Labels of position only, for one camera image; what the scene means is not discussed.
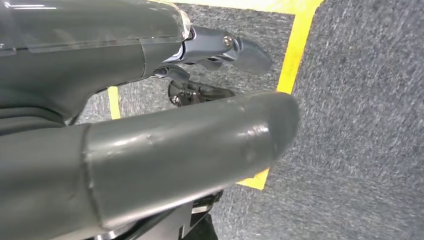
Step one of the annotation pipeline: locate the black robot leg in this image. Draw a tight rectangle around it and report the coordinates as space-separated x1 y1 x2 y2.
86 190 224 240

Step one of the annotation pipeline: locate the ribbed grey left arm sleeve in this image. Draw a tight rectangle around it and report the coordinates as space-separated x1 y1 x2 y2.
0 105 66 137

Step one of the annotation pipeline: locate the yellow floor tape square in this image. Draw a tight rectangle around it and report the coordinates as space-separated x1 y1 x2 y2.
106 0 326 191

